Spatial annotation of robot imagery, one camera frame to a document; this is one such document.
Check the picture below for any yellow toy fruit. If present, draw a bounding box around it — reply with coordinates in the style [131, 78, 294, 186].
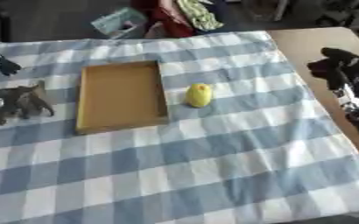
[184, 83, 215, 109]

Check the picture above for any dark blue soft object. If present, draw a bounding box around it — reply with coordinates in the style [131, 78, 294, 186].
[0, 51, 24, 77]

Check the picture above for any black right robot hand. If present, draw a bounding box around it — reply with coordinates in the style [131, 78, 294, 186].
[305, 46, 359, 107]

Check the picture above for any tan cardboard box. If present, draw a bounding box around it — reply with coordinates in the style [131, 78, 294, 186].
[74, 59, 171, 136]

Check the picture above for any teal box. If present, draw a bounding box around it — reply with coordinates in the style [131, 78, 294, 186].
[88, 6, 149, 40]

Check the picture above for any person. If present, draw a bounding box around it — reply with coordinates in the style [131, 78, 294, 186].
[129, 0, 232, 39]

